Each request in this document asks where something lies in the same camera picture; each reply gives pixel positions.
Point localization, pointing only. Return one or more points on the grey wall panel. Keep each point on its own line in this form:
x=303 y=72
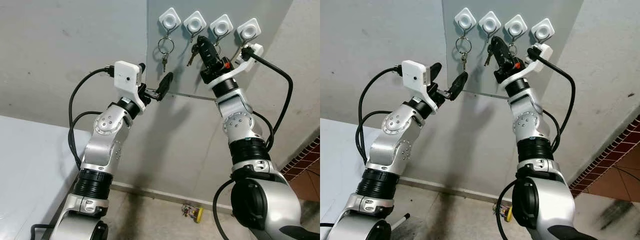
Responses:
x=270 y=30
x=567 y=25

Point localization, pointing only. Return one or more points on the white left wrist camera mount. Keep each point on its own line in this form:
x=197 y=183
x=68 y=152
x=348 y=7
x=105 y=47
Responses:
x=414 y=75
x=125 y=72

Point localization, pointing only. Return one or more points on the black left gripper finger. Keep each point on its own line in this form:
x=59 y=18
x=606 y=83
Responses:
x=142 y=67
x=460 y=85
x=167 y=85
x=435 y=71

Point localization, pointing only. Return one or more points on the slim dark key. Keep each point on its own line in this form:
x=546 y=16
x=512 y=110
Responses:
x=238 y=52
x=530 y=52

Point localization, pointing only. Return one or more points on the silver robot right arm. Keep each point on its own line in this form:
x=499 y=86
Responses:
x=242 y=125
x=532 y=125

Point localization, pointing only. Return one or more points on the white square wall hook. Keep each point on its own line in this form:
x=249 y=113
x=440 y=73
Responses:
x=248 y=29
x=516 y=25
x=194 y=22
x=489 y=22
x=543 y=29
x=170 y=19
x=465 y=19
x=221 y=25

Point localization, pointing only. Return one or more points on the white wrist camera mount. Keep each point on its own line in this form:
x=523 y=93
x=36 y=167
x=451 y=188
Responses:
x=250 y=54
x=125 y=72
x=542 y=52
x=414 y=75

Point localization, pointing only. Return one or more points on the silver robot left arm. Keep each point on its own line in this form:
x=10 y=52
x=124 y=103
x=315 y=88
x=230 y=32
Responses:
x=395 y=150
x=102 y=150

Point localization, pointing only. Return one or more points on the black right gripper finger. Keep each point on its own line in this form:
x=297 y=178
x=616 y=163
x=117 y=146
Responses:
x=496 y=45
x=506 y=52
x=213 y=52
x=203 y=45

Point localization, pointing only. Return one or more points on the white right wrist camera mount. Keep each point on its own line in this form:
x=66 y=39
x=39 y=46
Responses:
x=542 y=52
x=250 y=54

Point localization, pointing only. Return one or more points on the white table leg black tip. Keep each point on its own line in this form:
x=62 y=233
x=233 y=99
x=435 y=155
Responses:
x=399 y=223

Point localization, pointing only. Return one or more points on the small yellow floor object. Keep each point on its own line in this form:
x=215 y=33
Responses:
x=505 y=212
x=194 y=213

